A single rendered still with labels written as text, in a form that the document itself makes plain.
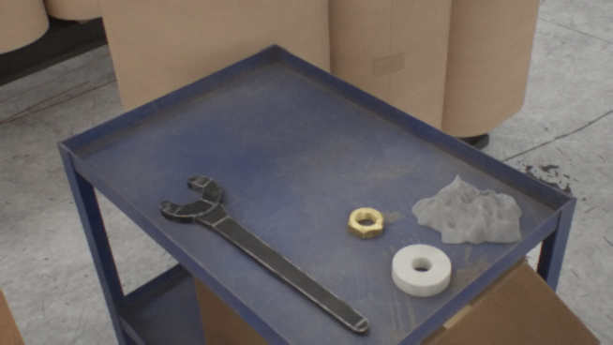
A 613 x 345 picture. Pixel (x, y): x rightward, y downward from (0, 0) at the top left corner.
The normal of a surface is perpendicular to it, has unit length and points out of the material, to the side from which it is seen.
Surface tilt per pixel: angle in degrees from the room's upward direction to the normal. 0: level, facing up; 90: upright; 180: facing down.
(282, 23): 90
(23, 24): 90
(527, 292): 26
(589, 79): 0
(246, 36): 90
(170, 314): 0
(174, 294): 0
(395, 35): 90
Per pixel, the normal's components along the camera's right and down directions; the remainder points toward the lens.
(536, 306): 0.27, -0.53
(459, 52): -0.26, 0.59
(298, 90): -0.04, -0.79
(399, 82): 0.58, 0.48
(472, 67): 0.03, 0.61
